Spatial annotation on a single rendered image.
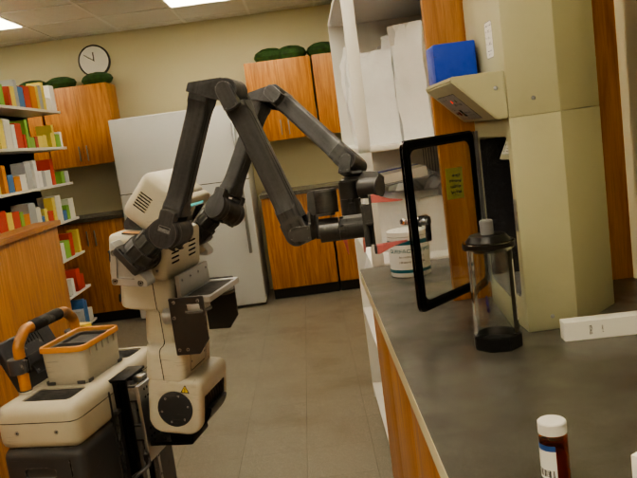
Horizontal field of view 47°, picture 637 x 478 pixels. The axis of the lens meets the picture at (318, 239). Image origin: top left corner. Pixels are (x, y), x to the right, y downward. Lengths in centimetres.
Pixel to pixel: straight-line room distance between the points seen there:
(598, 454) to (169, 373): 130
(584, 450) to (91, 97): 630
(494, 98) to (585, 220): 35
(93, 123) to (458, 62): 552
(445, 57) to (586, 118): 35
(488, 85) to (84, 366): 136
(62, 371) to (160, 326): 33
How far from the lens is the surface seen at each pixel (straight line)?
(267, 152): 175
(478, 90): 160
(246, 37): 720
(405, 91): 288
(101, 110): 702
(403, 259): 236
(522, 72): 162
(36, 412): 215
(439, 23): 198
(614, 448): 114
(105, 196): 739
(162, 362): 211
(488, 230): 154
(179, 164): 184
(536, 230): 164
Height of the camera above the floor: 142
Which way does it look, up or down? 8 degrees down
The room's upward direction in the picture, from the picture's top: 8 degrees counter-clockwise
